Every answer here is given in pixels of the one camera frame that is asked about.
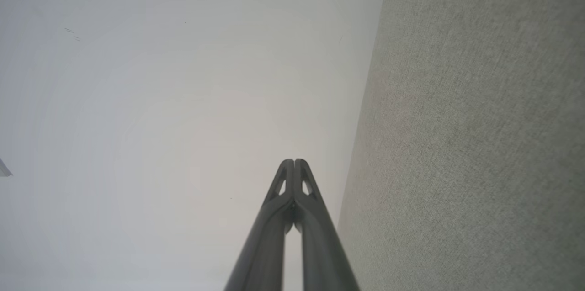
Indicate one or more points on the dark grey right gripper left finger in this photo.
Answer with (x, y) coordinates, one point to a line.
(267, 245)

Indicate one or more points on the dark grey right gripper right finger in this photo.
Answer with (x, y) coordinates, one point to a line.
(322, 250)

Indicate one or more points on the grey fabric sofa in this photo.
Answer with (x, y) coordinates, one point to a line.
(480, 122)

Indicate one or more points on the small white flat object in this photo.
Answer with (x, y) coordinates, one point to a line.
(4, 168)

